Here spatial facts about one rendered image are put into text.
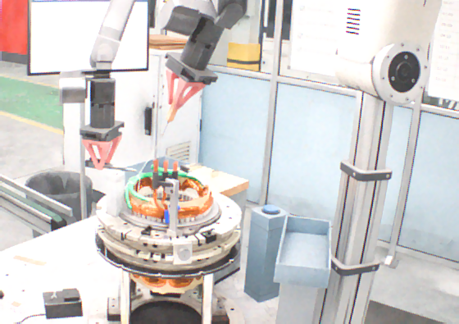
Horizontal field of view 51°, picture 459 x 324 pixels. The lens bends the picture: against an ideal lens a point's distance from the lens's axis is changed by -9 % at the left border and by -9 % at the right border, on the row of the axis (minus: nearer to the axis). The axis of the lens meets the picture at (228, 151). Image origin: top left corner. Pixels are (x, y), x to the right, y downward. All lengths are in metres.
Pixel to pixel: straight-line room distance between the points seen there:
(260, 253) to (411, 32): 0.67
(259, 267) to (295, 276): 0.35
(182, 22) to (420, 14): 0.53
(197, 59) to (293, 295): 0.54
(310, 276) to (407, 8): 0.60
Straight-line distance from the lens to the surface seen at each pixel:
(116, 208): 1.11
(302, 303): 1.16
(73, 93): 1.12
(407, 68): 1.21
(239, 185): 1.42
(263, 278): 1.39
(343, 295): 1.40
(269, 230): 1.32
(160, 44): 3.45
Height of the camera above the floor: 1.55
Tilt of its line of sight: 16 degrees down
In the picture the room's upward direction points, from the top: 4 degrees clockwise
